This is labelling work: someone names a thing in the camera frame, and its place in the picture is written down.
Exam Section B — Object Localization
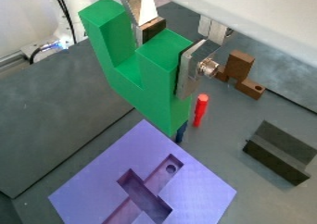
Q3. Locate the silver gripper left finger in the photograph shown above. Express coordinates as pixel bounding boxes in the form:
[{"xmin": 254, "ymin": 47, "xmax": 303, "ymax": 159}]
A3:
[{"xmin": 121, "ymin": 0, "xmax": 166, "ymax": 46}]

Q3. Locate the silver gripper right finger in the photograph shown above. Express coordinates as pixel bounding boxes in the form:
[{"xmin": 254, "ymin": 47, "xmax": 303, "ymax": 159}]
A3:
[{"xmin": 176, "ymin": 16, "xmax": 234, "ymax": 100}]

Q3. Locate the green U-shaped block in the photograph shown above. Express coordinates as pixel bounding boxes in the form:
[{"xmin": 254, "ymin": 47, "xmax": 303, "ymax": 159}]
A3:
[{"xmin": 79, "ymin": 0, "xmax": 192, "ymax": 136}]

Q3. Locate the black angle fixture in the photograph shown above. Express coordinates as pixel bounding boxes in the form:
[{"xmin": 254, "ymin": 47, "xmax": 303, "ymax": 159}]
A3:
[{"xmin": 242, "ymin": 120, "xmax": 317, "ymax": 186}]

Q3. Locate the purple board with cross slot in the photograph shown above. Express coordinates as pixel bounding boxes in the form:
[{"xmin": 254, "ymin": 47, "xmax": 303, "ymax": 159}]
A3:
[{"xmin": 48, "ymin": 120, "xmax": 237, "ymax": 224}]

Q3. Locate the brown T-shaped block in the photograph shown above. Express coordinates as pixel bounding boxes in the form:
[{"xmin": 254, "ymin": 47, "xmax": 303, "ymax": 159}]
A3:
[{"xmin": 216, "ymin": 50, "xmax": 265, "ymax": 100}]

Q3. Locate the red peg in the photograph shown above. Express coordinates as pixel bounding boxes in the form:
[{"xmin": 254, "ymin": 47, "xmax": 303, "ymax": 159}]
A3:
[{"xmin": 193, "ymin": 93, "xmax": 209, "ymax": 127}]

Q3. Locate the blue peg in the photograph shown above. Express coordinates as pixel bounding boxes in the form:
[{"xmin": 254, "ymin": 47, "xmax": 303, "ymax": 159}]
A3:
[{"xmin": 176, "ymin": 121, "xmax": 189, "ymax": 143}]

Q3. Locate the black camera cable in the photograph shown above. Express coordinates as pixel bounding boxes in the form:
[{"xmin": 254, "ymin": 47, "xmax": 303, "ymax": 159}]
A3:
[{"xmin": 28, "ymin": 0, "xmax": 79, "ymax": 65}]

